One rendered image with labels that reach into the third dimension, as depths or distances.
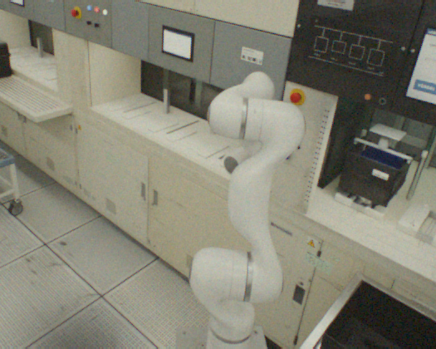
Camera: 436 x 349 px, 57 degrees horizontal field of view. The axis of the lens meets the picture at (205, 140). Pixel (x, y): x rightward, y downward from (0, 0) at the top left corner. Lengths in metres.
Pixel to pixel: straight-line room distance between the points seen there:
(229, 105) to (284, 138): 0.14
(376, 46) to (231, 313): 0.92
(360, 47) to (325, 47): 0.12
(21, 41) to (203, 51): 2.50
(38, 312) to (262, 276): 1.71
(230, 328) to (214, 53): 1.10
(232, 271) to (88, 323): 1.51
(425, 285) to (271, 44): 1.03
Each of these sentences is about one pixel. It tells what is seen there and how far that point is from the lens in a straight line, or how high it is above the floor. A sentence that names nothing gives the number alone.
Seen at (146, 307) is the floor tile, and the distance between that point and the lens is 2.46.
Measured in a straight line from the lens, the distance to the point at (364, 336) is 1.53.
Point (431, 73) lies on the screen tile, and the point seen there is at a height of 1.56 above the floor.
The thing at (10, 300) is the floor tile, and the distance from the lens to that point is 2.63.
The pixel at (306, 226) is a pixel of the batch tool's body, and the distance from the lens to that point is 1.78.
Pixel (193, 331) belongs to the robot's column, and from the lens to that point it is 1.41.
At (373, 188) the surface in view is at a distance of 1.81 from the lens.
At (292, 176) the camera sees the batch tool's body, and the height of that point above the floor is 1.01.
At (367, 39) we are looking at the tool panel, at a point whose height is 1.61.
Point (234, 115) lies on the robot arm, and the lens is 0.91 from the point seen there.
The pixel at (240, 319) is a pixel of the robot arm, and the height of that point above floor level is 1.02.
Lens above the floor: 1.87
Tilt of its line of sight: 27 degrees down
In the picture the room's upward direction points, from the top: 5 degrees clockwise
